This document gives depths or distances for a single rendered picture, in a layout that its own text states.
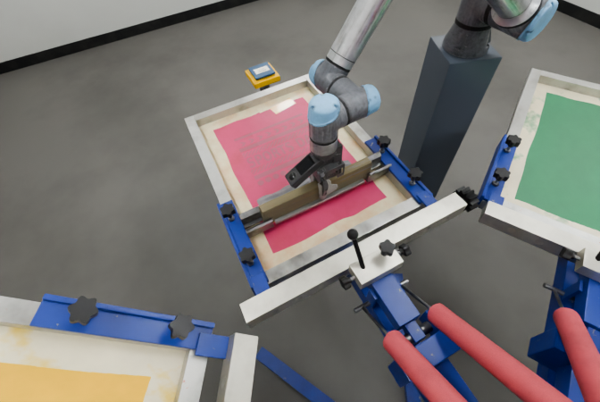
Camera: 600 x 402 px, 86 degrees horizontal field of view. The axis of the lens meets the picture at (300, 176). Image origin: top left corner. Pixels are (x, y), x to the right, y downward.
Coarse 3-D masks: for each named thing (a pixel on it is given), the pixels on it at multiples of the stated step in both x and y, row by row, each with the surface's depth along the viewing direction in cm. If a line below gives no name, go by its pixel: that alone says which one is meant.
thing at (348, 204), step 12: (288, 108) 136; (300, 108) 135; (264, 120) 132; (276, 120) 132; (348, 156) 117; (372, 180) 110; (348, 192) 107; (360, 192) 107; (372, 192) 107; (324, 204) 105; (336, 204) 105; (348, 204) 105; (360, 204) 104; (372, 204) 104; (336, 216) 102; (348, 216) 102
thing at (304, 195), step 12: (348, 168) 100; (360, 168) 101; (336, 180) 99; (348, 180) 102; (288, 192) 96; (300, 192) 96; (312, 192) 97; (264, 204) 94; (276, 204) 94; (288, 204) 96; (300, 204) 99; (264, 216) 94; (276, 216) 97
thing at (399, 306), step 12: (372, 288) 80; (384, 288) 79; (396, 288) 79; (384, 300) 77; (396, 300) 77; (408, 300) 77; (384, 312) 80; (396, 312) 75; (408, 312) 75; (396, 324) 75
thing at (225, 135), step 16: (224, 128) 131; (240, 128) 130; (256, 128) 129; (224, 144) 125; (240, 160) 119; (240, 176) 115; (256, 192) 110; (272, 192) 109; (320, 208) 104; (288, 224) 101; (304, 224) 101; (320, 224) 101; (272, 240) 98; (288, 240) 98
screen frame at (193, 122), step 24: (264, 96) 137; (192, 120) 130; (216, 120) 134; (360, 144) 119; (216, 168) 113; (216, 192) 107; (408, 192) 102; (384, 216) 97; (336, 240) 93; (360, 240) 96; (288, 264) 90; (312, 264) 92
